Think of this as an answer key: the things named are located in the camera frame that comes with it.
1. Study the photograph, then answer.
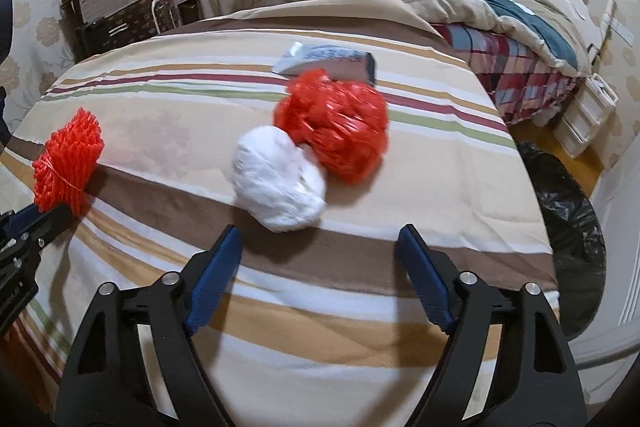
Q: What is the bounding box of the white wall switch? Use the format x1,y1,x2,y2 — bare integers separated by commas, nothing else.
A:
611,18,634,48

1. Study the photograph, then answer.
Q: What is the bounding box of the black trash bin with bag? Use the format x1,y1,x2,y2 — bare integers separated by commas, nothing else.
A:
518,142,606,339

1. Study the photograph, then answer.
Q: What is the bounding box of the white plastic bag ball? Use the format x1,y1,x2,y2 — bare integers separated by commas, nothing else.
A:
231,126,328,233

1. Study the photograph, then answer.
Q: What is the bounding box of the plaid bed sheet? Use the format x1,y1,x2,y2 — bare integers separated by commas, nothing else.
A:
434,24,577,126

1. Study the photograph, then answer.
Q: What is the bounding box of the red plastic bag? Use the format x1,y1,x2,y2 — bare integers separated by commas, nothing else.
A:
273,69,388,184

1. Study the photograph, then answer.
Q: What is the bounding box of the white plastic drawer unit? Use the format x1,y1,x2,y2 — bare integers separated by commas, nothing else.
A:
553,74,618,158

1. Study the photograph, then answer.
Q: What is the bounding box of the red foam net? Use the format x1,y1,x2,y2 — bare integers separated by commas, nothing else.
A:
32,108,104,218

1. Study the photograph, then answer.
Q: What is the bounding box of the small dark box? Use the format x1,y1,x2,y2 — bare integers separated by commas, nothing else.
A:
271,42,376,87

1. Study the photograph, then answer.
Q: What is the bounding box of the striped bed sheet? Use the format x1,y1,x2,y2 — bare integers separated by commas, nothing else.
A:
1,0,559,426

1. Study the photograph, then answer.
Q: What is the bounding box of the white wardrobe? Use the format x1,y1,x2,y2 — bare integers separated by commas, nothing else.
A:
570,140,640,407

